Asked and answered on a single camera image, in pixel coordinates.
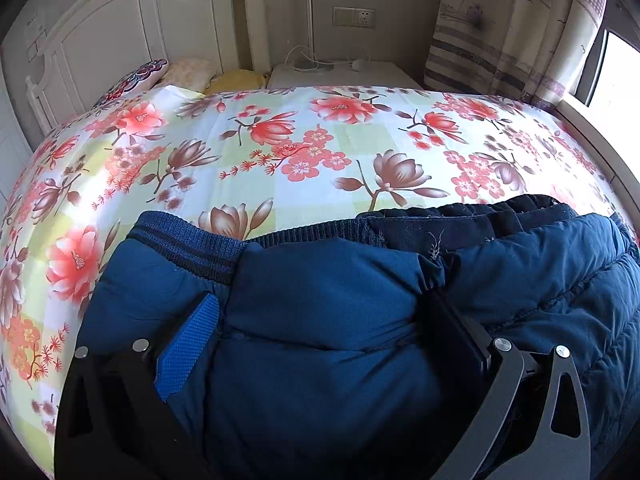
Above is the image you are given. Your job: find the printed curtain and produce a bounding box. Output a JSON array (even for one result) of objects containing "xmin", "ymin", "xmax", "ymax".
[{"xmin": 422, "ymin": 0, "xmax": 608, "ymax": 111}]

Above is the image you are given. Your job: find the white nightstand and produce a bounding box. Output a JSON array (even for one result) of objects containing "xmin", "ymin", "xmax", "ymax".
[{"xmin": 265, "ymin": 60, "xmax": 423, "ymax": 91}]

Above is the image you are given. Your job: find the white window sill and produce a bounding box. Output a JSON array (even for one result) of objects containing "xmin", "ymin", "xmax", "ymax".
[{"xmin": 555, "ymin": 95, "xmax": 640, "ymax": 201}]

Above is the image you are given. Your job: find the purple patterned pillow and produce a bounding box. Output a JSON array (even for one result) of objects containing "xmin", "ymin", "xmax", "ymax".
[{"xmin": 92, "ymin": 58, "xmax": 168, "ymax": 108}]

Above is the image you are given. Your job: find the white cable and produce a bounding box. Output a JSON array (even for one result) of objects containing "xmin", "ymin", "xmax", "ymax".
[{"xmin": 285, "ymin": 45, "xmax": 322, "ymax": 69}]

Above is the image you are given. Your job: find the floral bedsheet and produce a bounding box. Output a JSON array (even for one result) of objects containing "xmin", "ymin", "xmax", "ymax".
[{"xmin": 0, "ymin": 85, "xmax": 640, "ymax": 480}]

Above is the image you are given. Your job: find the cream pillow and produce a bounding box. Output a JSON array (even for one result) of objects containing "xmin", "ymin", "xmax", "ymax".
[{"xmin": 160, "ymin": 57, "xmax": 216, "ymax": 93}]

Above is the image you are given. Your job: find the beige wall socket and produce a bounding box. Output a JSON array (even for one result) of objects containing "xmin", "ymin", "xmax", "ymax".
[{"xmin": 332, "ymin": 6, "xmax": 373, "ymax": 28}]

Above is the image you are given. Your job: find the blue puffer jacket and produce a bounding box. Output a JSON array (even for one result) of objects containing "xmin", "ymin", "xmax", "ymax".
[{"xmin": 75, "ymin": 195, "xmax": 640, "ymax": 480}]

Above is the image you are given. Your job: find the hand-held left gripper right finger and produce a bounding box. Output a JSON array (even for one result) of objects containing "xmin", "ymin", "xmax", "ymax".
[{"xmin": 425, "ymin": 290, "xmax": 593, "ymax": 480}]

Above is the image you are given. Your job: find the dark framed window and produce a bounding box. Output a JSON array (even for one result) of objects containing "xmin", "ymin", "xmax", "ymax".
[{"xmin": 572, "ymin": 20, "xmax": 640, "ymax": 111}]

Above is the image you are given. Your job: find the white bed headboard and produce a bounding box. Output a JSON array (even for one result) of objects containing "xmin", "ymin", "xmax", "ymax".
[{"xmin": 0, "ymin": 0, "xmax": 266, "ymax": 131}]

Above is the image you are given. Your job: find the yellow pillow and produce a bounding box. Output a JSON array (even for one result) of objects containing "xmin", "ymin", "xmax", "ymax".
[{"xmin": 202, "ymin": 69, "xmax": 268, "ymax": 96}]

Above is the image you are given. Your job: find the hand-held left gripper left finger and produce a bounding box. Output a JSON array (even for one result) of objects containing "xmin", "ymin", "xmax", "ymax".
[{"xmin": 54, "ymin": 291, "xmax": 221, "ymax": 480}]

